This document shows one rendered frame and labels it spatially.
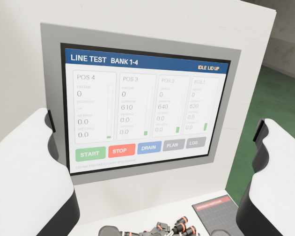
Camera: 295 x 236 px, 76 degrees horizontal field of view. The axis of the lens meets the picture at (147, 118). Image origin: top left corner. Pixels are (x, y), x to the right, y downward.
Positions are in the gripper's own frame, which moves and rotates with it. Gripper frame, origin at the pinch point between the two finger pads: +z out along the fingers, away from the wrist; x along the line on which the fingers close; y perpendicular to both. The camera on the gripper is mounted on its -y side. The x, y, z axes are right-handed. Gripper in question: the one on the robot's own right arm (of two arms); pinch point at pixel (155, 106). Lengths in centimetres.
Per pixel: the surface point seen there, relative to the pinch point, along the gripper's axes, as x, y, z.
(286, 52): 543, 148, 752
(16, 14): -22.2, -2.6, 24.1
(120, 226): -6, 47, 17
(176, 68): 6.5, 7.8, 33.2
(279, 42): 528, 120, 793
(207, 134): 18.4, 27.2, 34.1
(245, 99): 30, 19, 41
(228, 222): 27, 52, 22
